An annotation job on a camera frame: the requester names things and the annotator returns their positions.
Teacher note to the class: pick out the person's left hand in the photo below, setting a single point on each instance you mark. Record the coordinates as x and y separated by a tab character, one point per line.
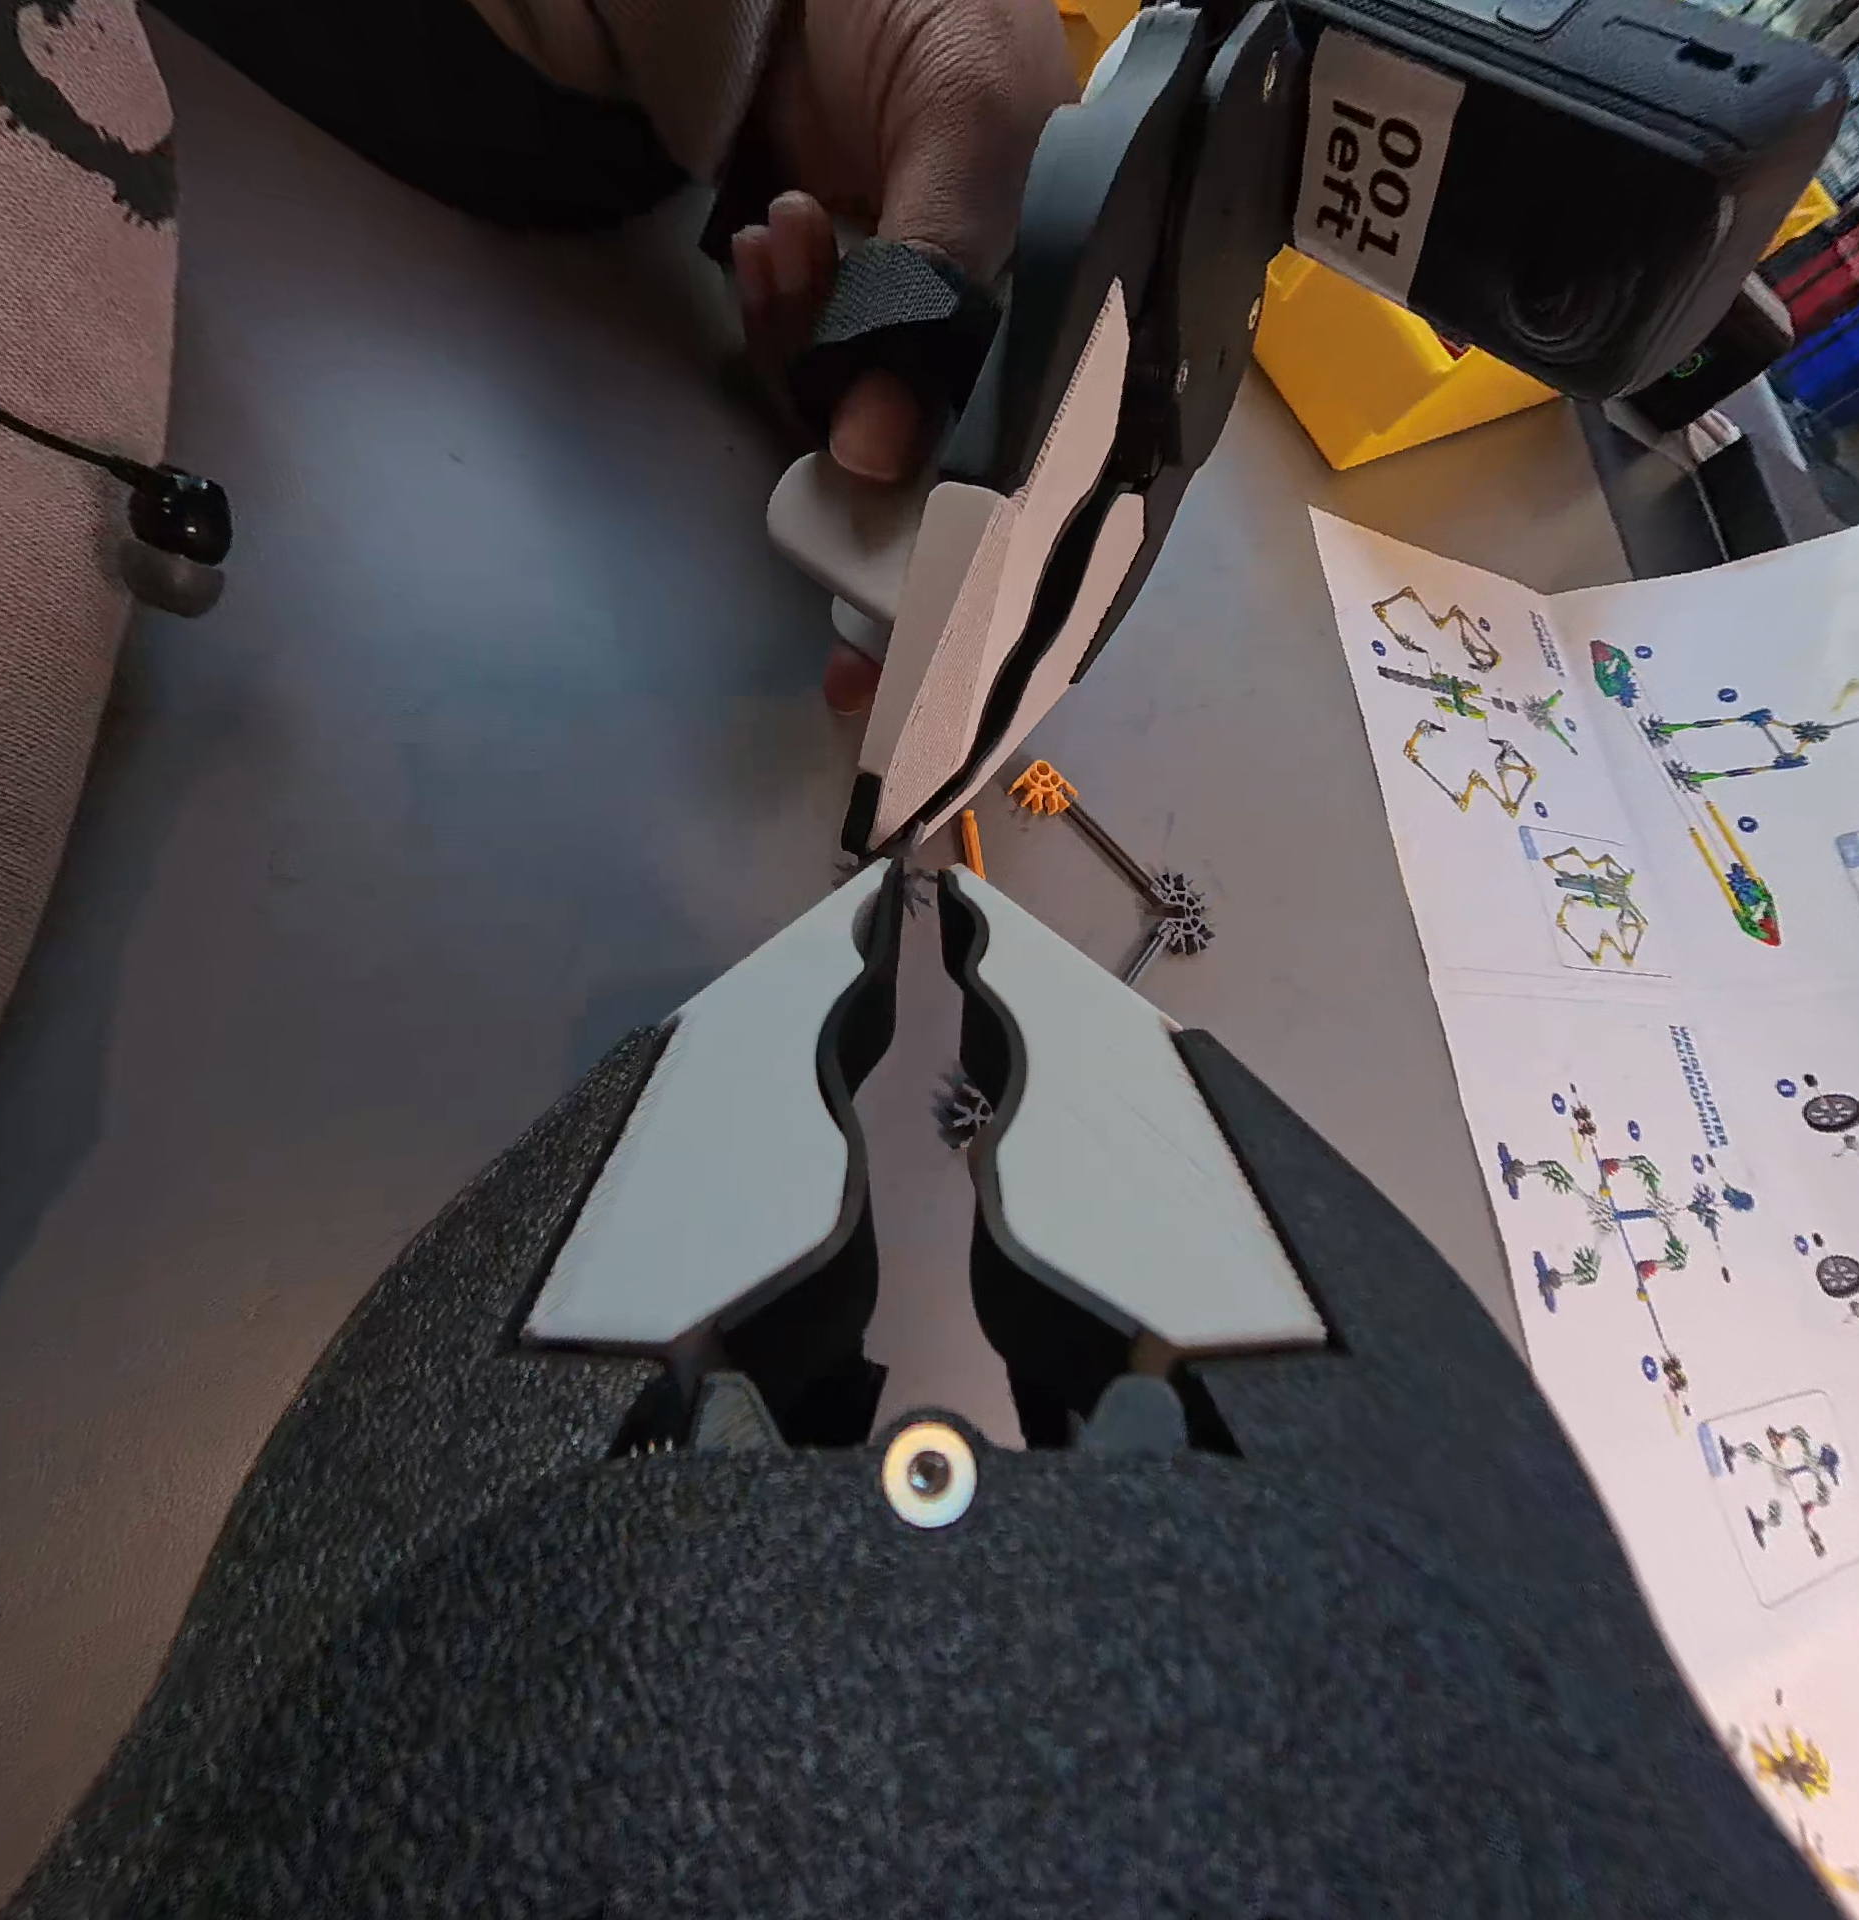
914	120

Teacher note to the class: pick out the white instruction sheet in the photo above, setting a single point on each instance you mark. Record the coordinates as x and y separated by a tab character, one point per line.
1618	1050

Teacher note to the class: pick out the grey toy connector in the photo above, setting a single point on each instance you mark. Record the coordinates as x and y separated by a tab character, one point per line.
916	894
1181	908
963	1111

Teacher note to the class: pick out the black device green lights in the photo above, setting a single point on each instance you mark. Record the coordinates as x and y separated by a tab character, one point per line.
1709	360

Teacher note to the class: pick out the grey desk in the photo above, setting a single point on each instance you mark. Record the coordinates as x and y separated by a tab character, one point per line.
420	751

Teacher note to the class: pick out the orange toy rod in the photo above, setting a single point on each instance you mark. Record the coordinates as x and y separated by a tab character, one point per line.
972	843

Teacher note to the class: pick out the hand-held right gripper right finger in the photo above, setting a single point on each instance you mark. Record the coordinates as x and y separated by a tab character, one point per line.
1153	1185

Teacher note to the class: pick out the rack of storage bins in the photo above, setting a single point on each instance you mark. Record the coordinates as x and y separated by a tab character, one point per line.
1836	301

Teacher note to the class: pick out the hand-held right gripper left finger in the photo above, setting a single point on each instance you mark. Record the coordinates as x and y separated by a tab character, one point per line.
706	1185

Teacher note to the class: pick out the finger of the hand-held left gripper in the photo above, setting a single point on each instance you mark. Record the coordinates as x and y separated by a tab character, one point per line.
958	660
1118	577

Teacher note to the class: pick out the grey toy rod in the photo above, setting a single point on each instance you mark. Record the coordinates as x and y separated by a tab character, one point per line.
1114	853
1148	951

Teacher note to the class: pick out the yellow toy connector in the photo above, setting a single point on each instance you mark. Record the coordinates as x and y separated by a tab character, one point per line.
1042	786

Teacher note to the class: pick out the small black earbud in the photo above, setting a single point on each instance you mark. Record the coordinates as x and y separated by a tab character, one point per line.
178	518

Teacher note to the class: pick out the person's left forearm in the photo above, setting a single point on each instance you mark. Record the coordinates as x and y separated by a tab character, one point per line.
628	59

